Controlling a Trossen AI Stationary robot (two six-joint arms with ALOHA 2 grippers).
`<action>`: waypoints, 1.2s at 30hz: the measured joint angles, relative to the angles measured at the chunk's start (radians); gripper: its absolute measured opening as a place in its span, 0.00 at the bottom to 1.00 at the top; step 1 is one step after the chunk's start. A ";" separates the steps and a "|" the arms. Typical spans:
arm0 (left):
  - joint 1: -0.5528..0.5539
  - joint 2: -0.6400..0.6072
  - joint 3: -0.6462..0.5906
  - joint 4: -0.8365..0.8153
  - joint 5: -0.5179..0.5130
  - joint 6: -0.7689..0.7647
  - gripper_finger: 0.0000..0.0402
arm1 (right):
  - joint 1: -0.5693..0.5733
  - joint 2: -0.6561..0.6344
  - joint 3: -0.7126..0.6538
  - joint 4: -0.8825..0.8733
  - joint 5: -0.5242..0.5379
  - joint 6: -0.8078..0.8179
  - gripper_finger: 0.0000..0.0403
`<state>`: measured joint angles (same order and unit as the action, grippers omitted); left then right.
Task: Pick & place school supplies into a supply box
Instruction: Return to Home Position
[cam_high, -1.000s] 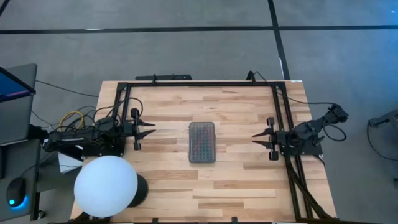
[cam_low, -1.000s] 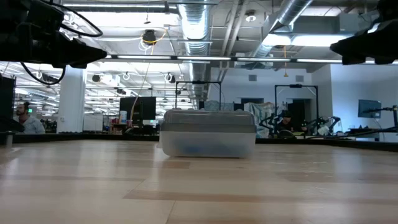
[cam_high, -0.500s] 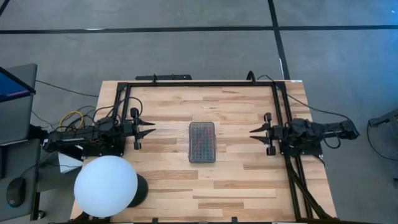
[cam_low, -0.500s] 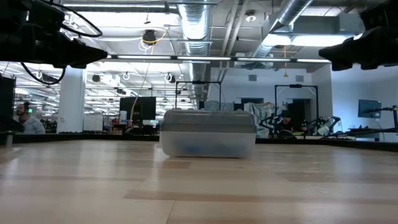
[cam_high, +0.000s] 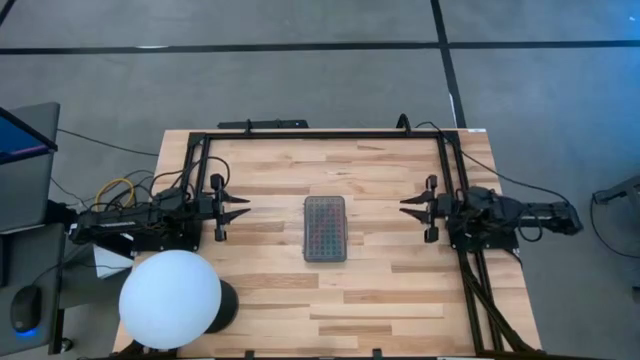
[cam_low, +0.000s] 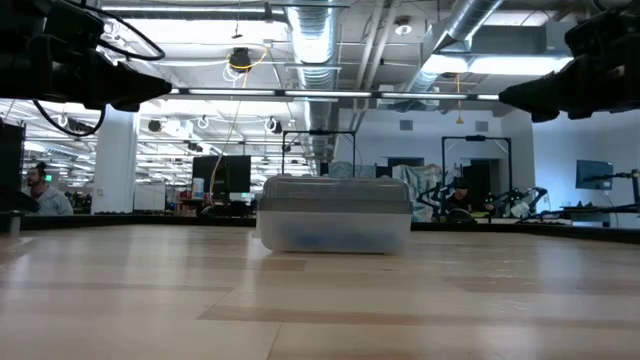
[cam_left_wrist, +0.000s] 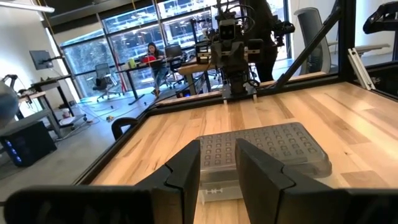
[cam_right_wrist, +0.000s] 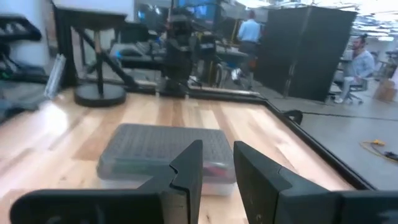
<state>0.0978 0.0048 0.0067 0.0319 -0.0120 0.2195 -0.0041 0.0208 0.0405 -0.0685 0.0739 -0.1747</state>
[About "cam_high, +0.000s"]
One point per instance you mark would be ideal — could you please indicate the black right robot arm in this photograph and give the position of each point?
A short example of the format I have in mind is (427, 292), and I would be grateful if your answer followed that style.
(520, 215)

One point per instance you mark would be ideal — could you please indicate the black aluminium table frame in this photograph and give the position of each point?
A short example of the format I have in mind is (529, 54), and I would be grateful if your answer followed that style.
(325, 135)

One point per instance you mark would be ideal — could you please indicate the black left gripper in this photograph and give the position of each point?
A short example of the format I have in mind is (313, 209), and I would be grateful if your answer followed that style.
(212, 207)

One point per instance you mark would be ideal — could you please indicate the white globe lamp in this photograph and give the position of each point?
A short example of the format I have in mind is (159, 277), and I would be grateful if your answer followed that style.
(170, 298)

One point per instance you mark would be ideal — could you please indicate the open laptop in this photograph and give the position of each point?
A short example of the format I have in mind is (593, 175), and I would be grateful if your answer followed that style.
(20, 140)

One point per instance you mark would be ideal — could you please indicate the black sensor bar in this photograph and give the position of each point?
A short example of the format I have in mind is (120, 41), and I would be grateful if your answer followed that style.
(262, 124)

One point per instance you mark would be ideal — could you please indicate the grey side desk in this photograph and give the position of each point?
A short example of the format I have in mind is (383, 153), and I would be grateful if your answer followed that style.
(30, 200)

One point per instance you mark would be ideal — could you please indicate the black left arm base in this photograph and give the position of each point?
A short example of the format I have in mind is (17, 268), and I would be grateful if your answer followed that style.
(165, 242)

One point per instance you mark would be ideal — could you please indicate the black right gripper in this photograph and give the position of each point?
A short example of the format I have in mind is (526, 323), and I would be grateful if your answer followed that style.
(435, 210)

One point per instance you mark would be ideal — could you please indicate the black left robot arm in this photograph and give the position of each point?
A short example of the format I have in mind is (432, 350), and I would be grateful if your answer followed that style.
(130, 220)

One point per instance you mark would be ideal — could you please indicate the translucent plastic supply box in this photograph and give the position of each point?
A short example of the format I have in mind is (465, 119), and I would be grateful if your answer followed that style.
(325, 228)

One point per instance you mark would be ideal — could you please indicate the grey stand leg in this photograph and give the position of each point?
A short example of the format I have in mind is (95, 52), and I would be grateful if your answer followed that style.
(620, 191)

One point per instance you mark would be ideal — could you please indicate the white power box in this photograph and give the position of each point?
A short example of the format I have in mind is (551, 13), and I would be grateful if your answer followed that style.
(107, 262)

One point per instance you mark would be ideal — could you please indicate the black computer mouse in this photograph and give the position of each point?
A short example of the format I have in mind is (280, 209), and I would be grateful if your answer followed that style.
(25, 307)

